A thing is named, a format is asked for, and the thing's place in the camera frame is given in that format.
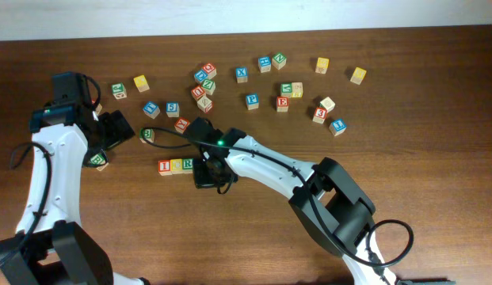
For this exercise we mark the red U wooden block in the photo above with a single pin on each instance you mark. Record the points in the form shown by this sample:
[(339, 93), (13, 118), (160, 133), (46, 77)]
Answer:
[(197, 92)]

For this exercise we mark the red E wooden block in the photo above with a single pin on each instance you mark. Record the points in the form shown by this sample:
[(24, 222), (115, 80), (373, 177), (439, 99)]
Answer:
[(282, 104)]

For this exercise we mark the green B wooden block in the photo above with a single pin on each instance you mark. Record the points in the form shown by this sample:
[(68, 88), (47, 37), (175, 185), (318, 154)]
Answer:
[(146, 135)]

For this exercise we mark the blue L wooden block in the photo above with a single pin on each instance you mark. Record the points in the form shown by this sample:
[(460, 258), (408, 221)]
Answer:
[(337, 127)]

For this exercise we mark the yellow sided wooden block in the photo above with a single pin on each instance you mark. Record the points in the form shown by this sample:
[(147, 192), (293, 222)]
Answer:
[(297, 89)]

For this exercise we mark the red 3 wooden block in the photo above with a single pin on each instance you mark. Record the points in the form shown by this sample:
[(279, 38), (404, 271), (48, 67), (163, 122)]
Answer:
[(319, 115)]

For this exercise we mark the blue D wooden block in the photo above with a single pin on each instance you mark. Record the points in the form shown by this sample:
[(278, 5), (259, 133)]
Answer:
[(200, 76)]

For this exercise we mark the red Q wooden block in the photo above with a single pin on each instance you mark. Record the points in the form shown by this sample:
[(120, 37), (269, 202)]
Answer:
[(210, 70)]

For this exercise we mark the blue P wooden block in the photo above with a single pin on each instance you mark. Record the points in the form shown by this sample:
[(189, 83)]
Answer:
[(252, 101)]

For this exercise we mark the green V wooden block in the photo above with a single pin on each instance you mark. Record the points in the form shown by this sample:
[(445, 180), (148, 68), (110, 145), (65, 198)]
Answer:
[(286, 89)]

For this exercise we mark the red Y wooden block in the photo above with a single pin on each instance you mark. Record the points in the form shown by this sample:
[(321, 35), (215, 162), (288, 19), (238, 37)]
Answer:
[(181, 125)]

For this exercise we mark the red 6 wooden block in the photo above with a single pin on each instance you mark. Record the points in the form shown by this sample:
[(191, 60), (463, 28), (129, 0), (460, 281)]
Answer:
[(98, 109)]

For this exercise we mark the yellow top block right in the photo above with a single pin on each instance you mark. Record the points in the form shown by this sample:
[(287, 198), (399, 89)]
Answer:
[(358, 75)]

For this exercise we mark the green Z wooden block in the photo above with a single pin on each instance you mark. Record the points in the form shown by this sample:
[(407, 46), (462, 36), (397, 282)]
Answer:
[(208, 86)]

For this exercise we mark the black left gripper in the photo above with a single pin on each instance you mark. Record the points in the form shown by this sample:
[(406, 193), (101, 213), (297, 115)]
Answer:
[(120, 130)]

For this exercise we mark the green J wooden block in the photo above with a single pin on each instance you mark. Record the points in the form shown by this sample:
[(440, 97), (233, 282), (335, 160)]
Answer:
[(119, 91)]

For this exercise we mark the yellow top block far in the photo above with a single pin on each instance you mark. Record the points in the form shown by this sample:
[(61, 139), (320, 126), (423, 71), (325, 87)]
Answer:
[(322, 65)]

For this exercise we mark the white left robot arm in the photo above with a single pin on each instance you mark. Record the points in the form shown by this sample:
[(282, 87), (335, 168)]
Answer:
[(50, 246)]

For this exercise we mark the blue H wooden block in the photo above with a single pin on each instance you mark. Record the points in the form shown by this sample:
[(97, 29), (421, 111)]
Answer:
[(264, 64)]

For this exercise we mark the plain diamond wooden block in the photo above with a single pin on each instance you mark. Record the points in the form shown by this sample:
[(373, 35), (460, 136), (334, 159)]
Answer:
[(205, 104)]

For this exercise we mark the red I wooden block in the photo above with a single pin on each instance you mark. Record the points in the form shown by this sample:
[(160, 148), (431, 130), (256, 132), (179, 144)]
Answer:
[(164, 167)]

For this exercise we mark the blue X wooden block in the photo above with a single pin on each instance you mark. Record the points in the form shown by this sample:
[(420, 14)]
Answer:
[(241, 74)]

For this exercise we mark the green R wooden block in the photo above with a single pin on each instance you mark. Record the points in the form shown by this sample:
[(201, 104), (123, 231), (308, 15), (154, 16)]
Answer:
[(187, 165)]

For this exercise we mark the blue T wooden block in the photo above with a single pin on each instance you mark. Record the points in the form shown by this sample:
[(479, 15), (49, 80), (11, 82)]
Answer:
[(151, 109)]

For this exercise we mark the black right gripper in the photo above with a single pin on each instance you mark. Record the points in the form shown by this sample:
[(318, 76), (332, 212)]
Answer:
[(200, 178)]

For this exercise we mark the blue 5 wooden block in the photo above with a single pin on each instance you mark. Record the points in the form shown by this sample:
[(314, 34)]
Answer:
[(172, 109)]

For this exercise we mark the plain O wooden block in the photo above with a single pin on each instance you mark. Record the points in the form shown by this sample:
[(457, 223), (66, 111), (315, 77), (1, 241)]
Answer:
[(327, 103)]

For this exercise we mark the green N wooden block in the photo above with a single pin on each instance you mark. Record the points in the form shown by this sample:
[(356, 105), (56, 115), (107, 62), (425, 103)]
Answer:
[(279, 60)]

